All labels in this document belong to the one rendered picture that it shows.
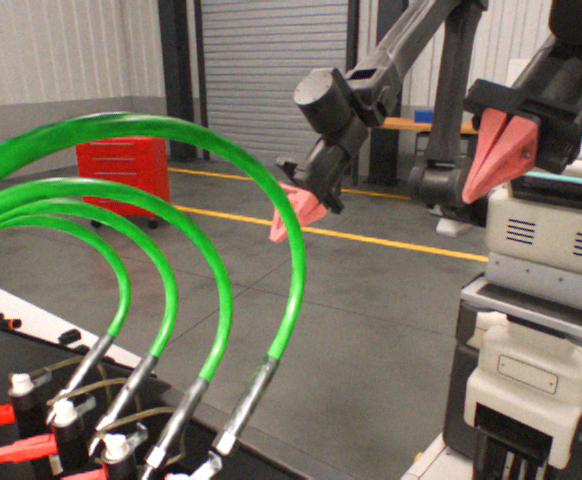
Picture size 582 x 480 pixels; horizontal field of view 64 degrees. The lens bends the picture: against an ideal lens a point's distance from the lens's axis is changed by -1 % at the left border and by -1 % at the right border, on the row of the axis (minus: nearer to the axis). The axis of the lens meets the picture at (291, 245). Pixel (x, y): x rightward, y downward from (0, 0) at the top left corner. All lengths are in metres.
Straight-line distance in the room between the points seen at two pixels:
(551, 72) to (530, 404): 0.80
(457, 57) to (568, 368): 0.66
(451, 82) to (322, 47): 6.03
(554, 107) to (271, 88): 6.99
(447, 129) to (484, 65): 5.50
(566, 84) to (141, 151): 4.22
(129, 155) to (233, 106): 3.46
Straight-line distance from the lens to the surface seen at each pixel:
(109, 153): 4.65
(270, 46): 7.39
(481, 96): 0.48
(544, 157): 0.49
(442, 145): 0.99
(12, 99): 7.88
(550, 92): 0.48
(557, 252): 1.04
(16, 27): 8.02
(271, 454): 0.73
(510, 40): 6.47
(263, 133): 7.52
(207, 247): 0.47
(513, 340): 1.17
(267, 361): 0.46
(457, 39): 1.04
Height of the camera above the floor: 1.46
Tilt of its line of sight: 21 degrees down
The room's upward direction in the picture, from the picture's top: straight up
